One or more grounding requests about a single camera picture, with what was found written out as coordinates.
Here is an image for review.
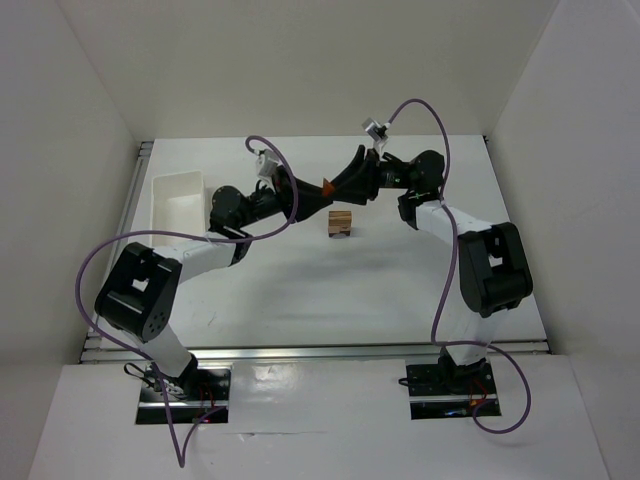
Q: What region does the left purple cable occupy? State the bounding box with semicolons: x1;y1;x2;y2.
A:
74;134;301;469

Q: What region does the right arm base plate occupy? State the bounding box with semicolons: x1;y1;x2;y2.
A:
397;363;501;420

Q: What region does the aluminium rail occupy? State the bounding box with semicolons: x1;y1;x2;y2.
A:
82;340;551;364
87;141;154;336

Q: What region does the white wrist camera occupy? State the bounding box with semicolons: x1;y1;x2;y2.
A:
255;149;280;182
362;117;391;156

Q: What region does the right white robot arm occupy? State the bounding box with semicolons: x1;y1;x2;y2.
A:
321;147;533;394

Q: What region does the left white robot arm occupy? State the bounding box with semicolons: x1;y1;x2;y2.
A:
94;165;343;393

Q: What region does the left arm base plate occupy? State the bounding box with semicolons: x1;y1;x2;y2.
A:
124;363;232;425

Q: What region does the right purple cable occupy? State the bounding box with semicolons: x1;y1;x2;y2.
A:
384;99;531;435

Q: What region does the left aluminium rail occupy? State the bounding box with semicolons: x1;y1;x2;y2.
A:
87;141;154;336

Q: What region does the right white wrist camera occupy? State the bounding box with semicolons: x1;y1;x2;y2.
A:
362;117;391;156

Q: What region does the dark brown arch block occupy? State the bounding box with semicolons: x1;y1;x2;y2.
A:
329;232;351;239

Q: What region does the front aluminium rail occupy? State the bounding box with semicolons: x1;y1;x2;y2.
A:
82;340;551;364

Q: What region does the white plastic bin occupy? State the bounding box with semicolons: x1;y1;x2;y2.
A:
151;171;206;236

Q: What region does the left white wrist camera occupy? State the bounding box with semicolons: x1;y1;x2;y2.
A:
255;149;280;182

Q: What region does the orange triangular wood block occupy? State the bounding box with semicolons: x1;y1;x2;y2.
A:
322;178;335;197

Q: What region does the purple cable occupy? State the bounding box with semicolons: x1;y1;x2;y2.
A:
384;99;531;435
74;134;301;469

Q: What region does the long light wood block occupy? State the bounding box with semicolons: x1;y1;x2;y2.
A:
327;210;353;237

